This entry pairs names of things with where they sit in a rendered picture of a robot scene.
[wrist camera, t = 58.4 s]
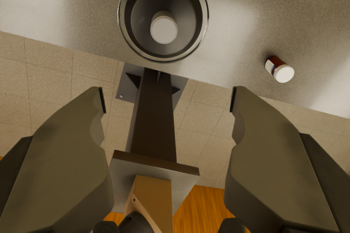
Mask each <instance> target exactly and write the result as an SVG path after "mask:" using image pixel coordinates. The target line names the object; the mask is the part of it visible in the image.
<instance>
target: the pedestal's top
mask: <svg viewBox="0 0 350 233"><path fill-rule="evenodd" d="M109 172H110V176H111V181H112V189H113V194H114V207H113V209H112V211H111V212H115V213H122V214H124V210H125V205H126V202H127V199H128V196H129V194H130V191H131V188H132V185H133V182H134V180H135V177H136V175H142V176H147V177H153V178H160V179H166V180H171V190H172V216H174V214H175V213H176V211H177V210H178V208H179V207H180V205H181V204H182V202H183V201H184V199H185V198H186V196H187V195H188V194H189V192H190V191H191V189H192V188H193V186H194V185H195V183H196V182H197V180H198V179H199V177H200V174H199V168H198V167H194V166H189V165H184V164H180V163H175V162H170V161H165V160H161V159H156V158H151V157H146V156H142V155H138V154H133V153H129V152H124V151H119V150H114V153H113V155H112V159H111V162H110V165H109Z"/></svg>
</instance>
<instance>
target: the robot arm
mask: <svg viewBox="0 0 350 233"><path fill-rule="evenodd" d="M230 112H232V114H233V116H234V117H235V121H234V126H233V131H232V138H233V140H234V141H235V143H236V146H234V147H233V148H232V151H231V156H230V161H229V166H228V171H227V176H226V182H225V188H224V199H223V200H224V204H225V206H226V208H227V209H228V210H229V211H230V212H231V213H232V214H233V215H234V216H235V217H233V218H225V219H224V220H223V221H222V223H221V225H220V228H219V230H218V232H217V233H246V230H245V227H246V228H247V229H248V230H249V231H250V232H251V233H350V177H349V176H348V174H347V173H346V172H345V171H344V170H343V169H342V168H341V167H340V166H339V165H338V164H337V163H336V162H335V161H334V160H333V159H332V158H331V157H330V155H329V154H328V153H327V152H326V151H325V150H324V149H323V148H322V147H321V146H320V145H319V144H318V143H317V142H316V141H315V140H314V139H313V138H312V137H311V135H310V134H304V133H300V132H299V131H298V129H297V128H296V127H295V126H294V125H293V124H292V123H291V122H290V121H289V120H288V119H287V118H286V117H285V116H284V115H283V114H282V113H281V112H280V111H278V110H277V109H276V108H274V107H273V106H272V105H270V104H268V103H267V102H266V101H264V100H263V99H261V98H260V97H258V96H257V95H255V94H254V93H253V92H251V91H250V90H249V89H247V88H246V87H244V86H234V87H233V89H232V94H231V103H230ZM104 113H106V106H105V99H104V92H103V88H102V87H97V86H93V87H90V88H89V89H87V90H86V91H85V92H83V93H82V94H80V95H79V96H78V97H76V98H75V99H73V100H72V101H70V102H69V103H67V104H66V105H64V106H63V107H62V108H60V109H59V110H57V111H56V112H55V113H54V114H53V115H51V116H50V117H49V118H48V119H47V120H46V121H45V122H44V123H43V124H42V125H41V126H40V127H39V128H38V129H37V130H36V132H35V133H34V134H33V135H32V136H28V137H22V138H21V139H20V140H19V141H18V142H17V143H16V144H15V145H14V146H13V147H12V148H11V149H10V150H9V151H8V152H7V154H6V155H5V156H4V157H3V158H2V159H1V160H0V233H154V231H153V229H152V227H151V225H150V224H149V222H148V221H147V220H146V218H145V217H144V216H143V215H142V214H140V213H139V212H136V211H133V212H131V213H130V214H128V215H127V216H126V217H125V218H124V219H123V220H122V222H121V223H120V224H119V225H118V226H117V224H116V223H115V222H113V221H104V218H105V217H106V216H107V215H108V214H109V213H110V212H111V211H112V209H113V207H114V194H113V186H112V181H111V176H110V172H109V167H108V163H107V159H106V154H105V150H104V149H103V148H101V147H100V145H101V143H102V142H103V140H104V138H105V136H104V132H103V127H102V123H101V118H102V117H103V115H104Z"/></svg>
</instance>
